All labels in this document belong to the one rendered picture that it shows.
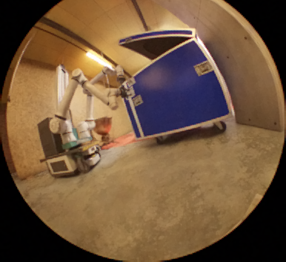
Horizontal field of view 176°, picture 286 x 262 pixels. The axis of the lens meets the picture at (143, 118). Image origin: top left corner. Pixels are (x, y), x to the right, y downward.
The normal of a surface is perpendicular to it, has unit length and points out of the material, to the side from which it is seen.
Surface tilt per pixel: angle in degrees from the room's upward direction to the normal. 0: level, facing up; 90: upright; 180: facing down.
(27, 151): 90
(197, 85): 90
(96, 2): 180
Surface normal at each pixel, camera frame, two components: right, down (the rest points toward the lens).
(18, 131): 0.90, -0.32
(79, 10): 0.33, 0.95
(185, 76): -0.60, 0.18
